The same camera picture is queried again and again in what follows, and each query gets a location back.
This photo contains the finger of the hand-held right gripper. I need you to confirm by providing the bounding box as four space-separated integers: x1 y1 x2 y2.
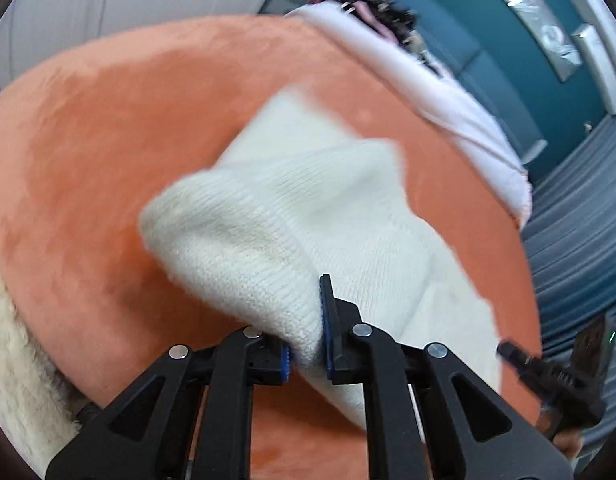
496 341 539 374

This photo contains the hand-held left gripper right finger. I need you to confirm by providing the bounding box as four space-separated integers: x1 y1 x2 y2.
318 274 573 480

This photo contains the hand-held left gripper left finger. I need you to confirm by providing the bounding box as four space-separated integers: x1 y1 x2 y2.
45 325 293 480

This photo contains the cream knit cardigan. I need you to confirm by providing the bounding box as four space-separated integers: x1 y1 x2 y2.
138 87 504 432

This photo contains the pile of dark clothes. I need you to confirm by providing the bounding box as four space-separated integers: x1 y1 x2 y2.
338 0 455 79

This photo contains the person's right hand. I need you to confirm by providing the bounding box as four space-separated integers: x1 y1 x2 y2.
554 429 585 462

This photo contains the blue-grey curtain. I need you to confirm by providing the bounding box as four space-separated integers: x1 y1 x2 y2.
518 110 616 466

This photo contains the pale pink duvet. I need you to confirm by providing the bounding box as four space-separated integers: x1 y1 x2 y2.
287 0 534 227

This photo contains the cream fluffy rug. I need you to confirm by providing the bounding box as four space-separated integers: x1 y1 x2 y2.
0 249 85 480

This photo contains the orange plush blanket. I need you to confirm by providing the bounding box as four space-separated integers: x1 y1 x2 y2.
0 14 544 480

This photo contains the teal padded headboard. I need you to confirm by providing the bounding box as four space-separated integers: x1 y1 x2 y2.
413 7 549 166

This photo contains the dark leather bed frame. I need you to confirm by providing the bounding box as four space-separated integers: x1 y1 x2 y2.
70 400 105 427

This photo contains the silver wall decoration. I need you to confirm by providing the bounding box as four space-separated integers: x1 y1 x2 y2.
474 0 584 82

